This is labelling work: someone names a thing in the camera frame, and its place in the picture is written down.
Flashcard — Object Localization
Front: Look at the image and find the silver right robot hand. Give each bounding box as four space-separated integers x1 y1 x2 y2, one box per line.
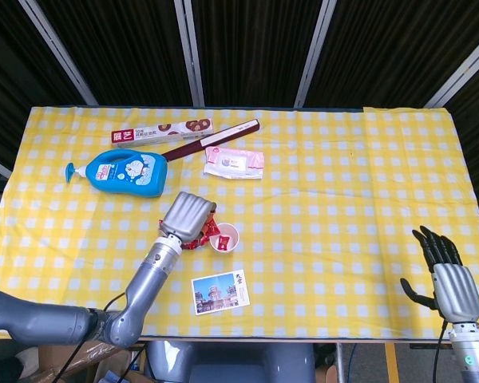
400 225 479 323

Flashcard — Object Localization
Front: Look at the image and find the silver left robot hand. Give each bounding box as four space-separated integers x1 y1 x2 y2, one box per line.
158 191 218 244

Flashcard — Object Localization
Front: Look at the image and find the white paper cup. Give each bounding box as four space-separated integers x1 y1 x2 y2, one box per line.
209 223 240 255

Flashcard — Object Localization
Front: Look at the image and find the round metal plate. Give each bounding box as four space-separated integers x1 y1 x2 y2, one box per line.
158 217 219 251

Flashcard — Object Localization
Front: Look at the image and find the blue pump lotion bottle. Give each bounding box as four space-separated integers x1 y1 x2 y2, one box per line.
65 149 169 199

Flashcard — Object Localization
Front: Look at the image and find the pink wet wipes pack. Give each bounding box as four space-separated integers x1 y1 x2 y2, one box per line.
203 145 266 180

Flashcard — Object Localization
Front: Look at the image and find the palace photo postcard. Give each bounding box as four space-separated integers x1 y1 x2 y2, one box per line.
190 270 251 317

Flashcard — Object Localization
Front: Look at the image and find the white baking paper box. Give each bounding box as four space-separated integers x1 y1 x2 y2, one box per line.
110 117 216 149

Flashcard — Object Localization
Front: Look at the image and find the long maroon box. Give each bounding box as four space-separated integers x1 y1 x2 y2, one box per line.
160 118 261 163

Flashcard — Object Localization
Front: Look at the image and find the grey table leg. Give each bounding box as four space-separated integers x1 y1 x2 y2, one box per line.
335 341 346 383

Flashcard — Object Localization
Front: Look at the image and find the yellow checked tablecloth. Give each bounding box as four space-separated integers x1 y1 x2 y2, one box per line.
0 105 479 341

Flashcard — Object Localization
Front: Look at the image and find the grey robot torso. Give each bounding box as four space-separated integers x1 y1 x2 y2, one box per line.
145 341 316 383

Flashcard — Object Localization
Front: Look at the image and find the brown cardboard box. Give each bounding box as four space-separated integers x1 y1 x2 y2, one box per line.
35 341 144 383

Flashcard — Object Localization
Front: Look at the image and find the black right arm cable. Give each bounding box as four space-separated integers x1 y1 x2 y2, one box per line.
433 318 451 383

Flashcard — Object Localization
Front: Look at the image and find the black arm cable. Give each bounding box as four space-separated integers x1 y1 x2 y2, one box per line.
433 318 451 383
61 293 129 383

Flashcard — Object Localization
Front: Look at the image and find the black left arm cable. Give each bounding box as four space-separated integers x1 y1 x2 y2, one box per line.
61 293 129 383

